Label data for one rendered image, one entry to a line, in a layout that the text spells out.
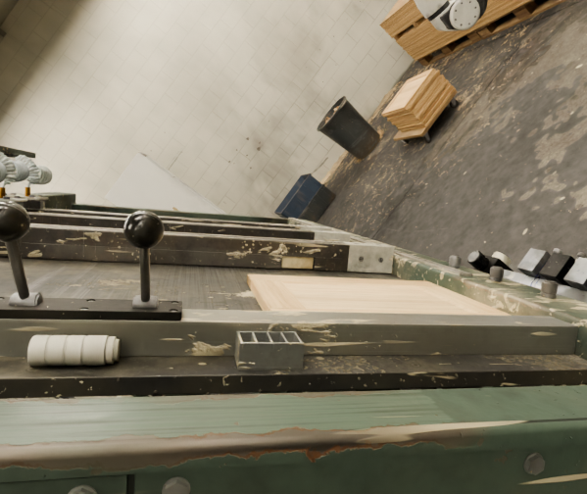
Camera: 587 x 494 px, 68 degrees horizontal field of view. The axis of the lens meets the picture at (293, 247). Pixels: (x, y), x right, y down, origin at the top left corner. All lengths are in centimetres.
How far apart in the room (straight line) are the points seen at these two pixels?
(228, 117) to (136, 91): 120
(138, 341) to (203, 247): 57
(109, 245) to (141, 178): 372
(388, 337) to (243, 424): 31
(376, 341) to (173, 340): 24
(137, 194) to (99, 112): 181
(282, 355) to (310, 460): 21
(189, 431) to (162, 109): 598
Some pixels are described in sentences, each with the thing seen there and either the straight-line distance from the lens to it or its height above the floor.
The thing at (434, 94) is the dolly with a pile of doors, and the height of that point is 25.
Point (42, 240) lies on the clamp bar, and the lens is 109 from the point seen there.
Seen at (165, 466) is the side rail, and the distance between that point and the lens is 27.
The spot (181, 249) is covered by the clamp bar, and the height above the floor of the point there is 136.
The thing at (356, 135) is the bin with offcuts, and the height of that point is 27.
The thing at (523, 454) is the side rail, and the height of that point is 115.
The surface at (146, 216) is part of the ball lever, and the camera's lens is 44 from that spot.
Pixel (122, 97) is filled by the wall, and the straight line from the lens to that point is 627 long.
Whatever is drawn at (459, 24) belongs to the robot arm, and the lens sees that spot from 135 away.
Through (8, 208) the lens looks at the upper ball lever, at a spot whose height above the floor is 154.
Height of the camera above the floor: 142
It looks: 15 degrees down
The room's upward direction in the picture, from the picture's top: 53 degrees counter-clockwise
